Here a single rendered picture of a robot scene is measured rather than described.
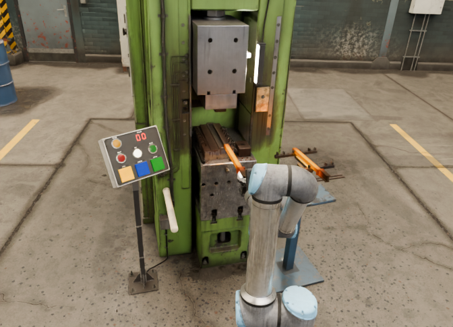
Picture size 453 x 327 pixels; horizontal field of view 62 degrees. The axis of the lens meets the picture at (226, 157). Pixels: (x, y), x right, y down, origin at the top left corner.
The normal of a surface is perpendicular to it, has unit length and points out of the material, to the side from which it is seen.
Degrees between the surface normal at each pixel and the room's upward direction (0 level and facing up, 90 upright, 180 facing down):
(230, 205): 90
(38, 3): 90
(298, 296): 5
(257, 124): 90
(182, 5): 90
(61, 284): 0
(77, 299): 0
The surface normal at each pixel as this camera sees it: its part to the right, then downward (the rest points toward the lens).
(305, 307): 0.12, -0.88
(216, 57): 0.25, 0.47
